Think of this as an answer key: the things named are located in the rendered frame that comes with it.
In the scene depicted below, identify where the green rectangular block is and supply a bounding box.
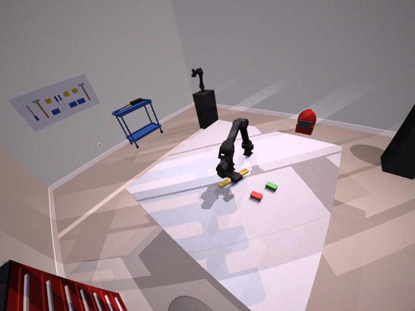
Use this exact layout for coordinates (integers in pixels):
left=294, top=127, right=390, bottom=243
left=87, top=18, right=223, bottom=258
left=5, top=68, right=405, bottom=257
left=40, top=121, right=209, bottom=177
left=265, top=181, right=278, bottom=192

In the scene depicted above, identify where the yellow bar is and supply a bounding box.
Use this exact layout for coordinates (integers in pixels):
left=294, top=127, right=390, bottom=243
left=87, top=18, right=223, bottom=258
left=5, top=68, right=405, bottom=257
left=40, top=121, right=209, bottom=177
left=218, top=168, right=249, bottom=188

